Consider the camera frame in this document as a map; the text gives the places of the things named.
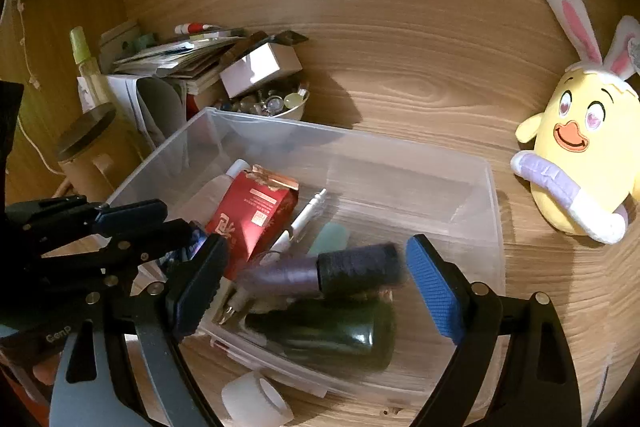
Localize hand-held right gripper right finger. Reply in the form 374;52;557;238
406;234;584;427

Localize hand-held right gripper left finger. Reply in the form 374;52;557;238
47;234;230;427

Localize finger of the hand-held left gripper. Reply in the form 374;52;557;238
106;219;202;269
94;200;169;236

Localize purple bottle black cap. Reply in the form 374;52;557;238
235;243;409;298

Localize pale pink tube white cap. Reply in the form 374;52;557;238
202;158;251;204

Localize clear plastic storage box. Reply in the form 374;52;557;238
102;107;506;414

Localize mint green tube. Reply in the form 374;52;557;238
307;223;351;258

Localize dark green bottle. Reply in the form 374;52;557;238
245;297;399;371

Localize brown jar dark lid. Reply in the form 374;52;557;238
54;102;137;208

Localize red foil packet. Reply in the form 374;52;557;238
205;164;300;281

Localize white folded paper sheets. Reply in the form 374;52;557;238
77;74;189;150

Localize white tape roll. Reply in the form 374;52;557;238
221;371;294;427

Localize stack of booklets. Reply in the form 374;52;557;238
100;27;248;96

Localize green spray bottle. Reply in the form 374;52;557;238
69;26;114;108

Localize bowl of glass beads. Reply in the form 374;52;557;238
220;82;311;122

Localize small white cardboard box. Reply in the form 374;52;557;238
220;42;304;98

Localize red white marker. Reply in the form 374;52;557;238
175;23;226;36

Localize yellow chick plush toy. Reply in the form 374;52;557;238
510;0;640;246

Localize white cord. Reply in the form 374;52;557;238
10;0;66;178

